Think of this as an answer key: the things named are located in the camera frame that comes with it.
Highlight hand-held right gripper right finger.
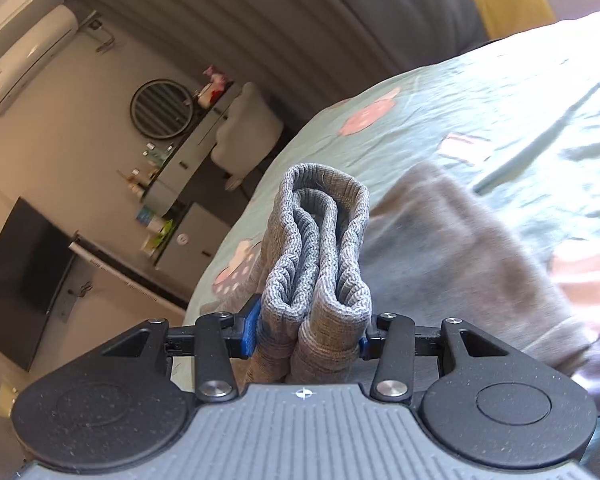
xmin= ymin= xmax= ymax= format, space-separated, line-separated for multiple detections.
xmin=357 ymin=311 xmax=512 ymax=404

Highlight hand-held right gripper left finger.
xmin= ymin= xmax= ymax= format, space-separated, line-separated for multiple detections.
xmin=100 ymin=294 xmax=261 ymax=406

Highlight grey sweatpants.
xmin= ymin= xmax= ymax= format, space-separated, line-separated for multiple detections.
xmin=240 ymin=161 xmax=593 ymax=387

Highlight grey small cabinet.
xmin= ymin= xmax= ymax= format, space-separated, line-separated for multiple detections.
xmin=152 ymin=202 xmax=233 ymax=292

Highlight blue and white box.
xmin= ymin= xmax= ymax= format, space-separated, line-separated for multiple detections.
xmin=136 ymin=207 xmax=164 ymax=234

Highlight white standing panel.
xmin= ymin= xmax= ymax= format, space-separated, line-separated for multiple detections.
xmin=69 ymin=232 xmax=189 ymax=311

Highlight grey vanity desk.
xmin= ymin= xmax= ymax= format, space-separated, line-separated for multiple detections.
xmin=140 ymin=82 xmax=246 ymax=216

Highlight grey upholstered chair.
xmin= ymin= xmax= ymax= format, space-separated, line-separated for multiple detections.
xmin=210 ymin=81 xmax=285 ymax=192

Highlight black television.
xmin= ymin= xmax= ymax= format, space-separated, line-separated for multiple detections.
xmin=0 ymin=197 xmax=79 ymax=374

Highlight round black-framed mirror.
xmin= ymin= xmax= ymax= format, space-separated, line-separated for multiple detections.
xmin=130 ymin=79 xmax=197 ymax=141

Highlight pink toy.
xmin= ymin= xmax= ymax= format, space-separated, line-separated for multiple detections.
xmin=195 ymin=65 xmax=229 ymax=109

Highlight light green printed bed sheet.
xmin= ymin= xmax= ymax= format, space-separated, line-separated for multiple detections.
xmin=182 ymin=7 xmax=600 ymax=480

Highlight grey curtain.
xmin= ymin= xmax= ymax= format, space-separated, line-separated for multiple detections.
xmin=67 ymin=0 xmax=492 ymax=137

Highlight white air conditioner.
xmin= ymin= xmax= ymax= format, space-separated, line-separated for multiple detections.
xmin=0 ymin=4 xmax=80 ymax=116

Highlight wall power socket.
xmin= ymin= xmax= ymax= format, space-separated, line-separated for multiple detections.
xmin=55 ymin=285 xmax=94 ymax=322

